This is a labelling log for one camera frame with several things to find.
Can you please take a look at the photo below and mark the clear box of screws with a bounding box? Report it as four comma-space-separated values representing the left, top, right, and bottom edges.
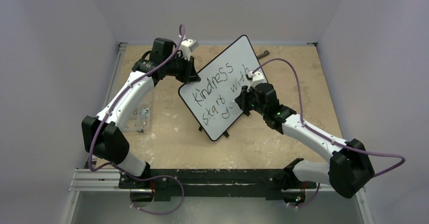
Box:
126, 103, 151, 133

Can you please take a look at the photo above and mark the black wire easel stand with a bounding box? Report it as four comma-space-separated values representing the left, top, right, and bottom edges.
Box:
198, 112, 250, 138

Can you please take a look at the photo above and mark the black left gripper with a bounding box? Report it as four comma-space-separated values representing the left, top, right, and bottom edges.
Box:
165, 54, 199, 84

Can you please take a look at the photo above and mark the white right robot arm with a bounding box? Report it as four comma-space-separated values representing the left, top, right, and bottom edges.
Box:
235, 83, 375, 199

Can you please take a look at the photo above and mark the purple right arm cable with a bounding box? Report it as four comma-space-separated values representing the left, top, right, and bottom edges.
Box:
251, 58, 406, 178

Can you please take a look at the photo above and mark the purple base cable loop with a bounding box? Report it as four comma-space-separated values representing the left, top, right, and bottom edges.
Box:
130, 174, 185, 216

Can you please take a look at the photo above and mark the grey metal T-shaped pipe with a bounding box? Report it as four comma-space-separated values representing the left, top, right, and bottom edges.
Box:
256, 50, 270, 60

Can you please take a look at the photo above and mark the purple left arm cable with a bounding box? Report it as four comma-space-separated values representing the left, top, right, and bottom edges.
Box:
88, 24, 186, 180

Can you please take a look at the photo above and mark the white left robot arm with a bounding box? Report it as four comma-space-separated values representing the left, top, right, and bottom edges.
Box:
81, 35, 201, 188

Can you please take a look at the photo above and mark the white whiteboard black frame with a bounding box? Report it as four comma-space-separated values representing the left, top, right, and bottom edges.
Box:
178, 35, 260, 141

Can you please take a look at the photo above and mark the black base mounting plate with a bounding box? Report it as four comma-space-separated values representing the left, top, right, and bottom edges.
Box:
119, 168, 317, 201

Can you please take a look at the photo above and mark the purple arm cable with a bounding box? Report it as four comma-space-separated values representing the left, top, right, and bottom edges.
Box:
88, 24, 186, 180
251, 58, 406, 178

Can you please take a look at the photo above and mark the aluminium extrusion rail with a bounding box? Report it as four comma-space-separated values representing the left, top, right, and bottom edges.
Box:
69, 169, 130, 192

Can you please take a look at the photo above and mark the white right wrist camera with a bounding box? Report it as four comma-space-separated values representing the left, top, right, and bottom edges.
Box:
246, 71, 266, 92

